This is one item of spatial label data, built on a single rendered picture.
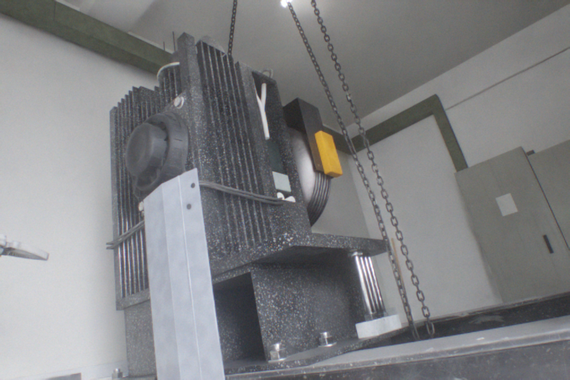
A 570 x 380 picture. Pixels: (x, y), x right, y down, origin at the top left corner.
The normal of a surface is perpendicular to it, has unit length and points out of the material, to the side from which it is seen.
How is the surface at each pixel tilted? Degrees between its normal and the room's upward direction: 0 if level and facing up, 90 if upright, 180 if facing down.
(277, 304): 90
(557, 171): 90
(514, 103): 90
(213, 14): 180
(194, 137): 90
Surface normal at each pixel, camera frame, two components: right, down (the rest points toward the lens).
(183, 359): -0.49, -0.24
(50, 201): 0.72, -0.38
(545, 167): -0.67, -0.15
